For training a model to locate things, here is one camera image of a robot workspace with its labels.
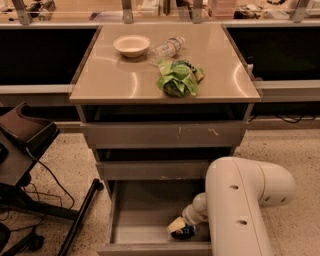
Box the middle grey drawer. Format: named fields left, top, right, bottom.
left=96, top=160, right=211, bottom=181

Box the black cable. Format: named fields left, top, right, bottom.
left=0, top=146, right=76, bottom=234

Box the white paper bowl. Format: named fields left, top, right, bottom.
left=113, top=35, right=150, bottom=58

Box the glass railing with metal posts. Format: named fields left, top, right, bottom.
left=0, top=0, right=320, bottom=22

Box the clear plastic water bottle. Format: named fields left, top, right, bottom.
left=147, top=37, right=185, bottom=65

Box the grey drawer cabinet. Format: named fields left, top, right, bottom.
left=70, top=23, right=260, bottom=256

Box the black rolling stand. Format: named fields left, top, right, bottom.
left=0, top=102, right=103, bottom=256

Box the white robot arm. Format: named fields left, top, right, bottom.
left=167, top=157, right=296, bottom=256

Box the green chip bag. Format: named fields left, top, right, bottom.
left=156, top=59, right=205, bottom=98

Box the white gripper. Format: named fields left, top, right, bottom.
left=167, top=193, right=208, bottom=233

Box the top grey drawer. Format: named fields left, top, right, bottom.
left=81, top=121, right=248, bottom=149

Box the bottom grey open drawer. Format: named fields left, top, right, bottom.
left=97, top=180, right=212, bottom=256

